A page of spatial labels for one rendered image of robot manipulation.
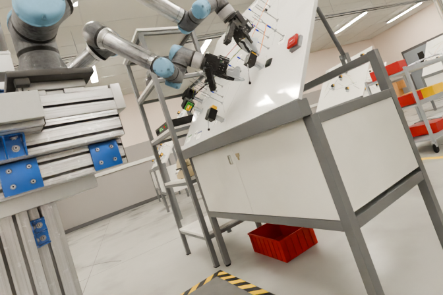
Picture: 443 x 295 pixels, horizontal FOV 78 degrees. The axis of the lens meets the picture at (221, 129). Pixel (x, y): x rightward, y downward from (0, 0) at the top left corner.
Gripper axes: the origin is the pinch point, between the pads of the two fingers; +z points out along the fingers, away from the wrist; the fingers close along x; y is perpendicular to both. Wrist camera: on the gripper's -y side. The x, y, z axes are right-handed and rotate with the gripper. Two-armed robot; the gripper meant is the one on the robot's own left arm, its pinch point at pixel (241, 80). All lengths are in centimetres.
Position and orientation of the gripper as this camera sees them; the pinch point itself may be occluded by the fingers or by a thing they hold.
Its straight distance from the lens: 132.0
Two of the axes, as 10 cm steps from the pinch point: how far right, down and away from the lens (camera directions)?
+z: 9.5, 3.2, 0.4
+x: 1.2, -4.7, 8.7
